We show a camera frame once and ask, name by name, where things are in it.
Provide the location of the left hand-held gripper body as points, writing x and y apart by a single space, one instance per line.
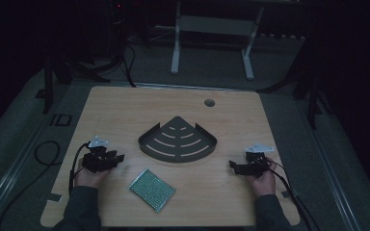
94 160

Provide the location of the person's left hand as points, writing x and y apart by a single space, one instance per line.
90 178

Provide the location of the green scouring pad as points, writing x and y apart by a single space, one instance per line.
152 190

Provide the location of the black metal corner shelf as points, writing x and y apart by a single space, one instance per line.
177 141

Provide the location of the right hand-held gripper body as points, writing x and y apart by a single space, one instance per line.
255 160

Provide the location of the white metal stand frame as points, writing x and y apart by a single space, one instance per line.
216 25

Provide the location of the grey tape strip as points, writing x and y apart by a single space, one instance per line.
289 193
54 197

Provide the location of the person's right hand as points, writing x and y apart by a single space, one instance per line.
264 183

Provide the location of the black tripod stand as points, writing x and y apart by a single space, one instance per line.
77 69
311 89

